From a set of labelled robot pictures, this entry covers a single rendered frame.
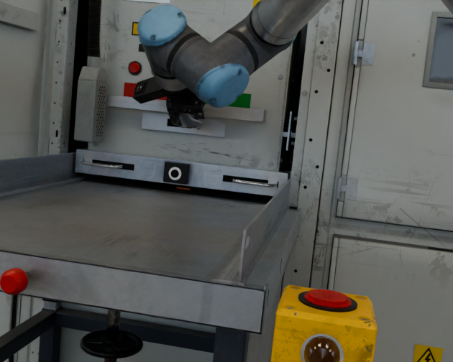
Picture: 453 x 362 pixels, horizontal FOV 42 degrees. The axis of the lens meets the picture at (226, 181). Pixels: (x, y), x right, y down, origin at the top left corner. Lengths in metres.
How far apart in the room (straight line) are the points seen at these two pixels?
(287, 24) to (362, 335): 0.64
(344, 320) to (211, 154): 1.00
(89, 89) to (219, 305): 0.81
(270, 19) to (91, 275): 0.52
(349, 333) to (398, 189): 0.90
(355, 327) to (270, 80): 1.00
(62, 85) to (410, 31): 0.83
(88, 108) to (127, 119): 0.13
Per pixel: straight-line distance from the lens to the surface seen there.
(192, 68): 1.05
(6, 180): 1.28
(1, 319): 1.67
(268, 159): 1.42
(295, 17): 1.00
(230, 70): 1.03
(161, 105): 1.43
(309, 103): 1.37
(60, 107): 1.52
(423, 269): 1.40
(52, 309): 1.54
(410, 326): 1.43
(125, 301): 0.77
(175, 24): 1.09
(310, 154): 1.37
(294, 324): 0.48
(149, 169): 1.47
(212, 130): 1.44
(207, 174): 1.44
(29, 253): 0.81
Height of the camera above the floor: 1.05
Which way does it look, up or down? 6 degrees down
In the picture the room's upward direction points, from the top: 6 degrees clockwise
